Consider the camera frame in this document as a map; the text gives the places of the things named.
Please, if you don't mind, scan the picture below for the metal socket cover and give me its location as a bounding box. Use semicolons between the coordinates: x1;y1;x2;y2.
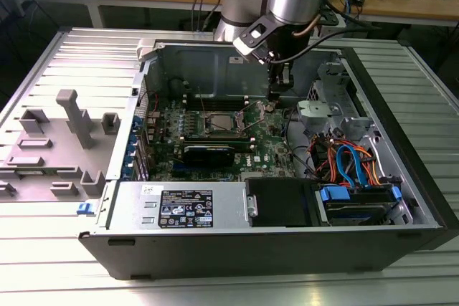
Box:
235;100;268;133

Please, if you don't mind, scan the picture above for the silver CPU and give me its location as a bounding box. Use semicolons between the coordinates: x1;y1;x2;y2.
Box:
209;114;235;132

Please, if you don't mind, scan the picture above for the CPU socket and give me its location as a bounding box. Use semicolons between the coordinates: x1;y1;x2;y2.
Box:
204;110;248;137

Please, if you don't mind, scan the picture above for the black drive bay cover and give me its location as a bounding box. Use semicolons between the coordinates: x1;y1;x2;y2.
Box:
245;178;318;229

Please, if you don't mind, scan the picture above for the silver metal drive cage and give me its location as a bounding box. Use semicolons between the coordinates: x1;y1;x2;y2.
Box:
296;60;377;142

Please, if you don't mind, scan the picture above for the green motherboard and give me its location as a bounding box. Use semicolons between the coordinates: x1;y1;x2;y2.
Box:
145;95;301;182

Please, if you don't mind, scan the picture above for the black graphics card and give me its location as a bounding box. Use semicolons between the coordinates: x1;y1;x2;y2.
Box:
182;144;237;168

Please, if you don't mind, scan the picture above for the hard disk in blue carrier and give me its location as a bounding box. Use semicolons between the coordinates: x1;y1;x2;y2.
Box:
315;183;403;227

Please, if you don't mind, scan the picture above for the black and grey PC case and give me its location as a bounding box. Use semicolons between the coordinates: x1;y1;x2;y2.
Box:
78;39;459;282

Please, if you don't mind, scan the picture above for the silver power supply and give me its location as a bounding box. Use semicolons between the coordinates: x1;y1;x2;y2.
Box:
106;180;248;231

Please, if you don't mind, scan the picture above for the grey parts rack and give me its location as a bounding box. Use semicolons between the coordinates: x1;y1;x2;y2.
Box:
0;89;119;203

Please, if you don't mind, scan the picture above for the black wire bundle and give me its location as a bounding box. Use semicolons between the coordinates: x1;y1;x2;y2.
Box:
281;107;322;181

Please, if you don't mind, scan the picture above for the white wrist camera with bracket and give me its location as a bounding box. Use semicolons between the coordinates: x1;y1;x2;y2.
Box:
232;15;280;67

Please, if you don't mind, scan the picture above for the brown cable sleeve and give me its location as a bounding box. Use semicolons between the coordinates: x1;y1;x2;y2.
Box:
292;14;322;39

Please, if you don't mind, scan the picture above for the thick black camera cable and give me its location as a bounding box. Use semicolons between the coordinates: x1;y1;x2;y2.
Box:
268;8;383;67

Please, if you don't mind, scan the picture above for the thin blue cable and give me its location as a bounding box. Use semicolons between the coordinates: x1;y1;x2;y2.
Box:
342;0;356;33

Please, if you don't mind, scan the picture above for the blue data wire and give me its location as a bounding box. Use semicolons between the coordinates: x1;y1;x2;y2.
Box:
336;144;371;188

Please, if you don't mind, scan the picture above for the thin red wire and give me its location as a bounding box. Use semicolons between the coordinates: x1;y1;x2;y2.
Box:
138;90;159;113

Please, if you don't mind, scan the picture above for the orange power wire bundle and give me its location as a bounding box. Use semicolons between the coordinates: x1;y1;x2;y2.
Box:
310;135;388;188

